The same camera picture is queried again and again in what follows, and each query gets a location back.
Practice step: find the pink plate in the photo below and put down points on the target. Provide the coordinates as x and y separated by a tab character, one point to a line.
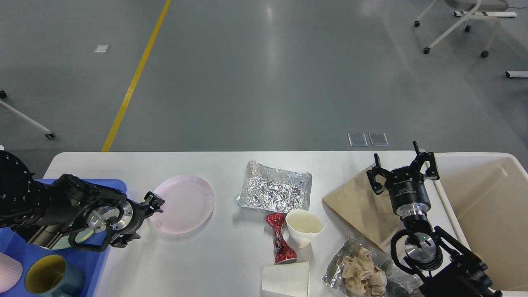
189	201

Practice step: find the crumpled aluminium foil sheet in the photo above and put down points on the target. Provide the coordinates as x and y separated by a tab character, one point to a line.
276	190

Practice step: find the light green plate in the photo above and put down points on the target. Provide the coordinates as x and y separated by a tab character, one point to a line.
80	238

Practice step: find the beige plastic bin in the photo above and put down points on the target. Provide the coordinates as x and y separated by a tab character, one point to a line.
486	197

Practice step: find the foil with crumpled tissue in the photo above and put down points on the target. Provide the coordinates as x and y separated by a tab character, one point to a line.
358	270

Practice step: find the red foil wrapper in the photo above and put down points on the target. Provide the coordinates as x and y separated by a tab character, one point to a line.
284	253

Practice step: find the dark teal mug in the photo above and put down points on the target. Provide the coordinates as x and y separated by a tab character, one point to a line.
54	276

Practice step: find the white bar on floor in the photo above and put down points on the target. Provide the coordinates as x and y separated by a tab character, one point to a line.
516	74

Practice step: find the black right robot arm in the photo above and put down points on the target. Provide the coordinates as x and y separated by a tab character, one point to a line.
446	267

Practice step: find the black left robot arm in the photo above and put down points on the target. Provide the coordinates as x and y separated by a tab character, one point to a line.
41	213

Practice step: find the white paper cup lying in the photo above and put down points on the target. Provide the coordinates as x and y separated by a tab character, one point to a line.
287	279

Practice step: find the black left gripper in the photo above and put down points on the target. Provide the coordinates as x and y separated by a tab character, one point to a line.
125	218

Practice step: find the crumpled white paper cup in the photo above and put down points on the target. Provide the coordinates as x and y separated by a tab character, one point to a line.
303	226

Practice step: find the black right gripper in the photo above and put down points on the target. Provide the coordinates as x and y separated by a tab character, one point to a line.
408	194

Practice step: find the white chair base left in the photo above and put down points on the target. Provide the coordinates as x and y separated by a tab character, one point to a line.
48	133

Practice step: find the white office chair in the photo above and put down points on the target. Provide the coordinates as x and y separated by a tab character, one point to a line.
474	9

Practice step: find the brown paper bag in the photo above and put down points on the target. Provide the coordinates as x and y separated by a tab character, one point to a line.
369	213

